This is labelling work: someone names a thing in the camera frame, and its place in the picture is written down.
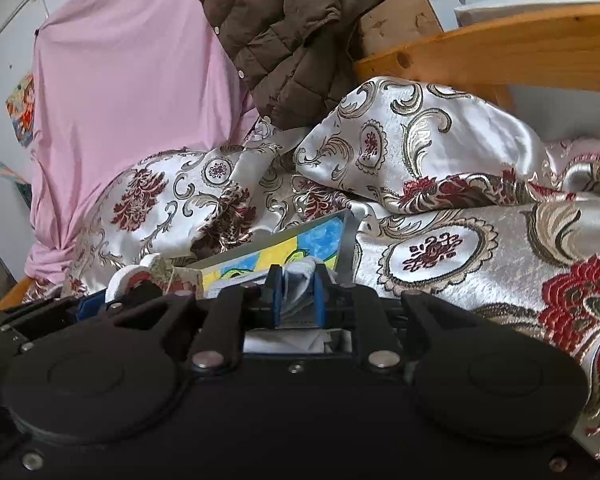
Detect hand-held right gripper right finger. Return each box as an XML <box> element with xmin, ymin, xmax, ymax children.
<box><xmin>314</xmin><ymin>264</ymin><xmax>481</xmax><ymax>368</ymax></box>

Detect brown puffer jacket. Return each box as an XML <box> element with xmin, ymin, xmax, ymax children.
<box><xmin>192</xmin><ymin>0</ymin><xmax>511</xmax><ymax>128</ymax></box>

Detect pink sheet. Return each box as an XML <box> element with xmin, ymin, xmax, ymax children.
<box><xmin>25</xmin><ymin>0</ymin><xmax>261</xmax><ymax>286</ymax></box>

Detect light plywood box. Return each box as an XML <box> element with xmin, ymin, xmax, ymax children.
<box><xmin>357</xmin><ymin>0</ymin><xmax>443</xmax><ymax>58</ymax></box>

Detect white round roll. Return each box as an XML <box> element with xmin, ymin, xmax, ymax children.
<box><xmin>104</xmin><ymin>254</ymin><xmax>168</xmax><ymax>306</ymax></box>

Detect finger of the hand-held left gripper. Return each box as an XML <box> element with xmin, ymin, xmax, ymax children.
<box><xmin>0</xmin><ymin>285</ymin><xmax>163</xmax><ymax>351</ymax></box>

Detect colourful wall poster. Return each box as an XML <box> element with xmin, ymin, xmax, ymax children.
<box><xmin>0</xmin><ymin>161</ymin><xmax>33</xmax><ymax>208</ymax></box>
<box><xmin>5</xmin><ymin>72</ymin><xmax>36</xmax><ymax>148</ymax></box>

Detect white grey cloth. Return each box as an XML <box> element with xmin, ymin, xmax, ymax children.
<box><xmin>257</xmin><ymin>257</ymin><xmax>341</xmax><ymax>356</ymax></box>

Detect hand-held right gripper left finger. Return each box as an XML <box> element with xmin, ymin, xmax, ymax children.
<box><xmin>115</xmin><ymin>266</ymin><xmax>284</xmax><ymax>371</ymax></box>

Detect wooden bed frame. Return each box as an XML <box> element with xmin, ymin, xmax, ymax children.
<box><xmin>427</xmin><ymin>0</ymin><xmax>600</xmax><ymax>28</ymax></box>
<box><xmin>0</xmin><ymin>0</ymin><xmax>600</xmax><ymax>311</ymax></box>

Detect floral satin pillow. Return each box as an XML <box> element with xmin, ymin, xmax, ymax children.
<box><xmin>65</xmin><ymin>145</ymin><xmax>261</xmax><ymax>286</ymax></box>

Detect floral satin blanket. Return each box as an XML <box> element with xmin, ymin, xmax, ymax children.
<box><xmin>30</xmin><ymin>77</ymin><xmax>600</xmax><ymax>466</ymax></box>

